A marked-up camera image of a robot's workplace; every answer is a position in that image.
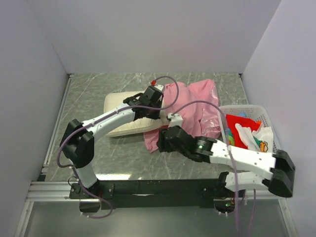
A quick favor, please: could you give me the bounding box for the cream pillow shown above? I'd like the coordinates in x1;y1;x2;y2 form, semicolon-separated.
104;91;169;137

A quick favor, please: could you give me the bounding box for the white printed cloth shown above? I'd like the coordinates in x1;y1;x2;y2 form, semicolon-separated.
235;123;274;153

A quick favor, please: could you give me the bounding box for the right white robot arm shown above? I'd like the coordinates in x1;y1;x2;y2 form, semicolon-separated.
157;126;296;198

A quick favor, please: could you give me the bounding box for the pink pillowcase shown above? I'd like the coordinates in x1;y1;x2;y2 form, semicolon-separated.
143;79;222;154

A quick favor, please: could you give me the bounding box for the white plastic basket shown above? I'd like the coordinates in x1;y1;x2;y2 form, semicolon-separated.
218;104;286;171

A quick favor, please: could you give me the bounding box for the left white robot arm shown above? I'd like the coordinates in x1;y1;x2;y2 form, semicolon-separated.
57;85;163;198

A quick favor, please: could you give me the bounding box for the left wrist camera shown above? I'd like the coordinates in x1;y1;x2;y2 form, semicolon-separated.
151;80;164;91

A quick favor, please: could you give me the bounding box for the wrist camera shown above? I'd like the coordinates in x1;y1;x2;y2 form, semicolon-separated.
151;80;164;91
166;113;183;127

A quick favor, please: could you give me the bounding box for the black base bar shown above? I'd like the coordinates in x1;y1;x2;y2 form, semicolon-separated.
69;172;235;212

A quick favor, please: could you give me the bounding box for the aluminium frame rail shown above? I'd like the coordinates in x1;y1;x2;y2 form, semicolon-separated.
26;181;285;202

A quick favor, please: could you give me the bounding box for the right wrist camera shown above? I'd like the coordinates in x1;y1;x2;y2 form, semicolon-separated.
166;113;183;127

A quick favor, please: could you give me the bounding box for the red cloth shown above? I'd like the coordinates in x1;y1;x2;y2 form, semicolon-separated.
226;115;261;151

